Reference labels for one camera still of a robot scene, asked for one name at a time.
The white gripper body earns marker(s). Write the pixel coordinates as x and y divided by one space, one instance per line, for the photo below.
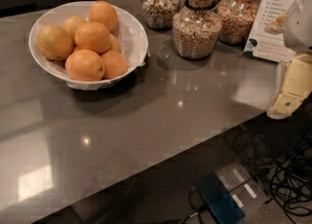
299 28

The front glass cereal jar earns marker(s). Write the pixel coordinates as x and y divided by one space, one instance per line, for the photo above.
196 28

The left glass cereal jar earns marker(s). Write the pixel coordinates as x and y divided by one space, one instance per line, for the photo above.
158 14

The white bowl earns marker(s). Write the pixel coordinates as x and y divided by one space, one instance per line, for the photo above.
42 59

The white allergen sign card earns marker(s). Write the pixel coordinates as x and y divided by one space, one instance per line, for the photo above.
262 44

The glass cereal jar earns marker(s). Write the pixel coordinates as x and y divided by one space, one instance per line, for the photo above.
158 14
237 18
196 28

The blue box on floor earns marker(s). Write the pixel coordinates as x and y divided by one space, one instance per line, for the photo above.
220 203

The white paper bowl liner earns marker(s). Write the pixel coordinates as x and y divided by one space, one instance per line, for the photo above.
131 41

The orange hidden at right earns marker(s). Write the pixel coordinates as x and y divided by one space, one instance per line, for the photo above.
114 44

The orange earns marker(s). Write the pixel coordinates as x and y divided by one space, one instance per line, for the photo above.
115 64
85 65
104 13
93 36
71 24
54 42

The right glass cereal jar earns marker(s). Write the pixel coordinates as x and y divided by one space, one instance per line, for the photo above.
237 18

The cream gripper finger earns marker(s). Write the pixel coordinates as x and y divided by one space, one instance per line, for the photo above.
294 85
276 26

